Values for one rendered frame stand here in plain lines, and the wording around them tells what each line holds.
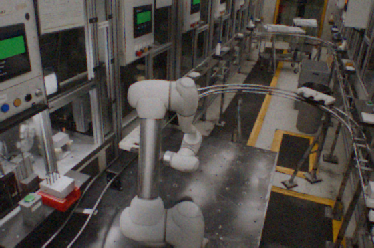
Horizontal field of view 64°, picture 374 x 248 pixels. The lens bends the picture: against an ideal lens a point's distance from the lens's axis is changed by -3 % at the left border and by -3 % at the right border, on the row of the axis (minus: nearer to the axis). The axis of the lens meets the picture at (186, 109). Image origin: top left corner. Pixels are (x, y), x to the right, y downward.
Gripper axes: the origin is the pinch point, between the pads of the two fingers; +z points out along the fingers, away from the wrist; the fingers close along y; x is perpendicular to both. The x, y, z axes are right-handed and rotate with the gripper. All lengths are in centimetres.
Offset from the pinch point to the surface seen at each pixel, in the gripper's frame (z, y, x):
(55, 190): 6, 13, 63
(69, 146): 31.5, 7.2, 23.6
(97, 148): 20.5, 2.7, 12.0
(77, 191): 2, 8, 55
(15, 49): 17, 76, 61
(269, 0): 17, 32, -799
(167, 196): -26.8, -19.8, 10.3
